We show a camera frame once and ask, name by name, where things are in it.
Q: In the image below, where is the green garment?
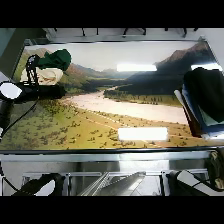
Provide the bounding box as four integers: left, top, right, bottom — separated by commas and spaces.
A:
36, 48, 73, 72

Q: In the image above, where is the cream garment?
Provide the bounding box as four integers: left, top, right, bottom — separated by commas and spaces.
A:
20, 67, 64, 86

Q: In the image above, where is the blue garment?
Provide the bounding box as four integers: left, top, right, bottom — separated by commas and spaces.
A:
181, 84, 224, 134

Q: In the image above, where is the silver frame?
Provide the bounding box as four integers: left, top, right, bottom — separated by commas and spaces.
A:
0, 34, 224, 197

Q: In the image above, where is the black cable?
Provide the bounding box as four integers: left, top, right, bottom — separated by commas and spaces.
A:
1, 98, 39, 135

